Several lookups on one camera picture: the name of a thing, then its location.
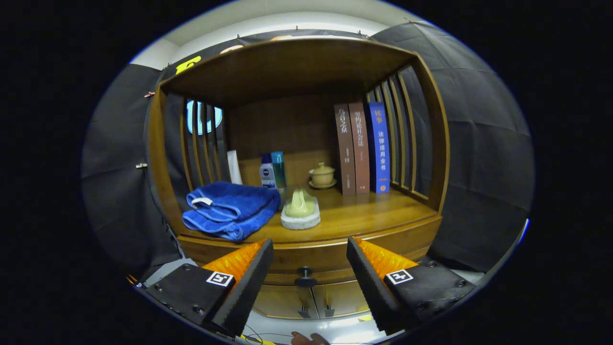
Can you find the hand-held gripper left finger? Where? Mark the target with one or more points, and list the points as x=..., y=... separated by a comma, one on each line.
x=249, y=287

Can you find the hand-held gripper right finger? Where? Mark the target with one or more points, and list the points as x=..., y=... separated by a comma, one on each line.
x=371, y=287

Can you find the wooden drawer with black knob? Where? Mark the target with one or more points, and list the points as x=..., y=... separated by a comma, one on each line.
x=311, y=258

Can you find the wooden cabinet door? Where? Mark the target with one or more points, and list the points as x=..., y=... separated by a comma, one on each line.
x=345, y=297
x=282, y=302

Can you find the brown wooden cabinet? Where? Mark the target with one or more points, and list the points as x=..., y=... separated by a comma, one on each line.
x=287, y=72

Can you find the folded blue towel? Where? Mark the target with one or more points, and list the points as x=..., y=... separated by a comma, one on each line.
x=230, y=206

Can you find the white bottle with blue cap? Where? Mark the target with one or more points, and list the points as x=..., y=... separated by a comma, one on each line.
x=267, y=175

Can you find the white tube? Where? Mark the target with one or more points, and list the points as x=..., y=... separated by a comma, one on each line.
x=234, y=167

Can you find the teal bottle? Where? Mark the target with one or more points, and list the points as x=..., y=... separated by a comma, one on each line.
x=278, y=170

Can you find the beige lidded teacup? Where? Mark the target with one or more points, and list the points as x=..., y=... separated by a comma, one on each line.
x=322, y=176

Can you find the blue book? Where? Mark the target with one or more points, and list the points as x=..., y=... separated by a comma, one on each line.
x=380, y=153

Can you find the reddish brown book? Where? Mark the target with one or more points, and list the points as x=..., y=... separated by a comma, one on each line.
x=360, y=153

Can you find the dark brown book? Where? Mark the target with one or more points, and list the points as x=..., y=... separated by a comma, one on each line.
x=346, y=153

